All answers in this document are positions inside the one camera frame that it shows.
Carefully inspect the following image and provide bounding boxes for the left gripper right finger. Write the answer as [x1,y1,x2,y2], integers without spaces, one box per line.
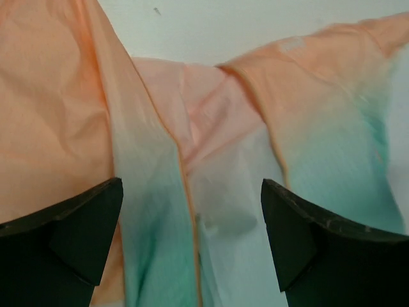
[261,179,408,307]

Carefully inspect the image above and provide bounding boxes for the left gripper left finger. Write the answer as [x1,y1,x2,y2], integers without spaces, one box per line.
[1,178,123,306]

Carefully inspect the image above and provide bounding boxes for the orange and teal jacket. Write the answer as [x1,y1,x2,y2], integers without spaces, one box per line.
[1,1,408,306]

